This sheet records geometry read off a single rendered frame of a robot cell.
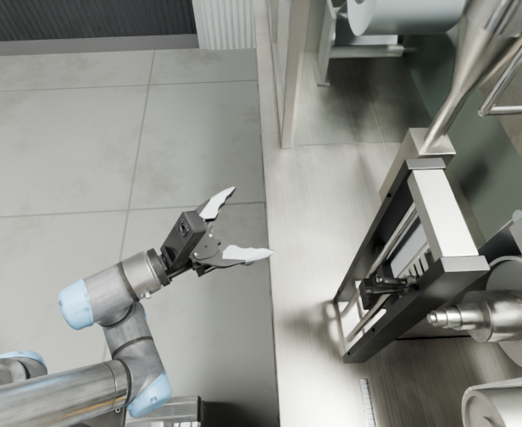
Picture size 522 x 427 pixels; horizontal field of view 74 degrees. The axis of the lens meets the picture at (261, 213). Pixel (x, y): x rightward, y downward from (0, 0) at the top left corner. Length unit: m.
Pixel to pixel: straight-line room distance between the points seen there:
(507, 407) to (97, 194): 2.24
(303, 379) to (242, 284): 1.09
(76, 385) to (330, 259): 0.67
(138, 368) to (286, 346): 0.38
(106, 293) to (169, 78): 2.63
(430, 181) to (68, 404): 0.56
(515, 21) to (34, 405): 0.88
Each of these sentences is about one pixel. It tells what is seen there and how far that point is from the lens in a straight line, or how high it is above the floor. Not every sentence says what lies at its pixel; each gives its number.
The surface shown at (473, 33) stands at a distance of 0.76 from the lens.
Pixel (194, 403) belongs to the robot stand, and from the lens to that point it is 1.58.
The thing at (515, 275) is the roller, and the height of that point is 1.36.
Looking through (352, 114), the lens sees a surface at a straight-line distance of 1.18.
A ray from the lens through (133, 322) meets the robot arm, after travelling 0.70.
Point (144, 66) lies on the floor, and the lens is 3.31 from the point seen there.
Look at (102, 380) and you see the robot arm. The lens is 0.63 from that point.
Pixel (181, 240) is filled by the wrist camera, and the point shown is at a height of 1.29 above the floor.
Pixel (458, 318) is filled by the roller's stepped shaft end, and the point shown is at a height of 1.35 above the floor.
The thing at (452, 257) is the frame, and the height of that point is 1.44.
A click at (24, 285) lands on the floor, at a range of 2.30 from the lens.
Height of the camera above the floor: 1.79
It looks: 57 degrees down
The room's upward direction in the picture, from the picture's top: straight up
